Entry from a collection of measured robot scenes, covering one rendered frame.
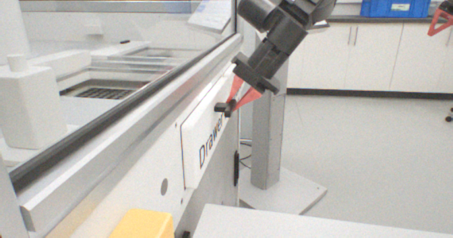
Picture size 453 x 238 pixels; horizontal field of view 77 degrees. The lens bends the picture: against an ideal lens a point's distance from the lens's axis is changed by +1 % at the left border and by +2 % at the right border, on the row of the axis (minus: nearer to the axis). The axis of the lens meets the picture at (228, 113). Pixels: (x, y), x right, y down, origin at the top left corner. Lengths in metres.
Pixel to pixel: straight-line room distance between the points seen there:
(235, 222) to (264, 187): 1.27
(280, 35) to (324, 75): 3.04
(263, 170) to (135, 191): 1.41
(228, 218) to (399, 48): 3.36
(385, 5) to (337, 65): 0.79
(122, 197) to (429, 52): 3.71
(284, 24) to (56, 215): 0.41
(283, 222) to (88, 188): 0.34
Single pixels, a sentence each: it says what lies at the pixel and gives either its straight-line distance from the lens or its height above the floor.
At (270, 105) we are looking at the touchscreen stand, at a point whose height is 0.58.
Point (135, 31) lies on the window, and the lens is 0.32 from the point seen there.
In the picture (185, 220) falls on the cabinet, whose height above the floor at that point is 0.73.
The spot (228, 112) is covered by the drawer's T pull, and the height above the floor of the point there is 0.91.
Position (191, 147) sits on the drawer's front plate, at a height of 0.90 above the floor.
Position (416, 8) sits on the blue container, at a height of 1.00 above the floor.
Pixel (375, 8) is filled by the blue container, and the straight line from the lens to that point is 3.70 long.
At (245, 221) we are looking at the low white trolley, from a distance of 0.49.
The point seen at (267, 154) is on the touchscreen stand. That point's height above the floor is 0.28.
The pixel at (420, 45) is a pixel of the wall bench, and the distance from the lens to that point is 3.79.
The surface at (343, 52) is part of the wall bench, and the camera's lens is 3.53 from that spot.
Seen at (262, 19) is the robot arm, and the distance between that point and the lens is 0.52.
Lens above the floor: 1.10
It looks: 22 degrees down
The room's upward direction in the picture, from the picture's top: straight up
